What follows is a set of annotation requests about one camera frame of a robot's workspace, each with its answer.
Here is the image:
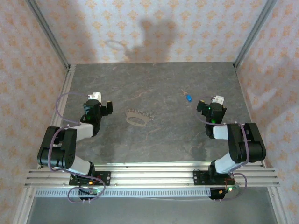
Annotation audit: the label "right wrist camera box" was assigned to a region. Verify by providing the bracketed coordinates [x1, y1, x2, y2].
[211, 95, 225, 105]

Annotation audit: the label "metal carabiner keyring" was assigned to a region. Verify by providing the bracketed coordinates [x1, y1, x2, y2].
[125, 107, 155, 126]

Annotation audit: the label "aluminium corner post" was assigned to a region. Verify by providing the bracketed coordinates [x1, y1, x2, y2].
[25, 0, 77, 70]
[233, 0, 279, 69]

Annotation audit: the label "white slotted cable duct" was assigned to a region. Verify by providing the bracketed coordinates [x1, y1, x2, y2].
[34, 188, 212, 198]

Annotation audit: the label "aluminium base frame rails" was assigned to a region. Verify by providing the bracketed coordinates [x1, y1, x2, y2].
[24, 162, 280, 188]

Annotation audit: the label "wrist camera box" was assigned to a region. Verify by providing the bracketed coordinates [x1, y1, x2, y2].
[211, 95, 225, 105]
[88, 92, 103, 103]

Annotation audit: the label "aluminium side rail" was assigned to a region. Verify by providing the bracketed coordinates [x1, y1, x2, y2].
[37, 64, 77, 168]

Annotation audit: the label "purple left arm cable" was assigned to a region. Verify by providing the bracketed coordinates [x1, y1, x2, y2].
[48, 92, 106, 204]

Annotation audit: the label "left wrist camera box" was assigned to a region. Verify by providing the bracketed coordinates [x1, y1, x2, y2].
[88, 92, 103, 103]

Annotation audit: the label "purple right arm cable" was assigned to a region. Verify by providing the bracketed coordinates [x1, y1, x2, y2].
[195, 95, 249, 202]

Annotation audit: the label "key with blue cap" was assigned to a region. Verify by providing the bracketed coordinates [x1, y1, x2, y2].
[181, 89, 193, 103]

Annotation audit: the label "aluminium frame leg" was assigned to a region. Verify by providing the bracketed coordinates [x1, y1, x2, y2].
[267, 186, 287, 224]
[13, 186, 36, 224]

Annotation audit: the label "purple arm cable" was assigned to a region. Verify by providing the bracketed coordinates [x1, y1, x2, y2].
[195, 95, 249, 202]
[48, 92, 106, 204]

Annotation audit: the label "grey metal lower shelf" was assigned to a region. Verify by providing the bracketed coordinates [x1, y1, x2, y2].
[28, 197, 278, 224]

